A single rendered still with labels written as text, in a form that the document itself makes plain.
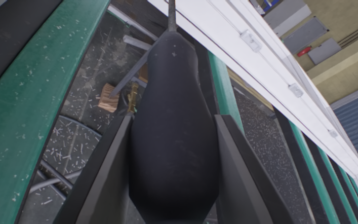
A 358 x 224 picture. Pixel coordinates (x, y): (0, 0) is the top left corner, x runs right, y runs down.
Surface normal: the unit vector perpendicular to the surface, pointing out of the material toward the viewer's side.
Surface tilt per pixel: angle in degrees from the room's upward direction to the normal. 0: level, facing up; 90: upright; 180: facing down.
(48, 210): 0
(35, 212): 0
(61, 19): 0
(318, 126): 90
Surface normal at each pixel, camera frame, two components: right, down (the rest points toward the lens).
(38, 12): 0.66, -0.48
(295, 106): 0.03, 0.78
